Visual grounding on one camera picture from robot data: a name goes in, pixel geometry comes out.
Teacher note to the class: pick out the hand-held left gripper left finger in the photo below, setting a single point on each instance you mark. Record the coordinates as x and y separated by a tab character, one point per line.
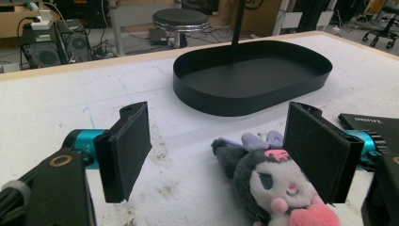
125	150

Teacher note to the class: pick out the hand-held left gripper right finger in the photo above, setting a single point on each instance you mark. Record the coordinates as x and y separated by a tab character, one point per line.
316	150

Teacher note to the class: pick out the grey plush doll pink heart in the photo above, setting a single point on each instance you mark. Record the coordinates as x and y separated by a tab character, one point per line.
276	185

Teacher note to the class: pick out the black oval tray with pole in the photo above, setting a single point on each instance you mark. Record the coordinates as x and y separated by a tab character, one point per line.
251	78

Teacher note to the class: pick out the black flat case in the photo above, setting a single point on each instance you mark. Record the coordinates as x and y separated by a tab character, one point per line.
373	127

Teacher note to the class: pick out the white table leg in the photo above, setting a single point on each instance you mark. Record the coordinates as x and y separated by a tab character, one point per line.
117	34

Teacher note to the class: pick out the small black box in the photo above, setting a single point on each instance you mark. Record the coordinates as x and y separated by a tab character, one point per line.
158	36

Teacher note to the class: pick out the black computer tower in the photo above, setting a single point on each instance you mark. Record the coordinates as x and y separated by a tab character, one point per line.
53	44

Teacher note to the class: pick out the black office chair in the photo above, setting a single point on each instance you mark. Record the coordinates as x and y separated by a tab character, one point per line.
381	28

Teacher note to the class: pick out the round black stool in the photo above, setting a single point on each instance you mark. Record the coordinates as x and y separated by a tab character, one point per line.
181	22

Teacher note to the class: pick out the brown cardboard box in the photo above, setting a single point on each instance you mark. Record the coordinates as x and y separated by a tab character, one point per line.
251	15

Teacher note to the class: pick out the white power strip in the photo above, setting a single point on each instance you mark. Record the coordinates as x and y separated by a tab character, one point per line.
42	22

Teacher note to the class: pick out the wooden desk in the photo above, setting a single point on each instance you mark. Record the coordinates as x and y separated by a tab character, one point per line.
19	19

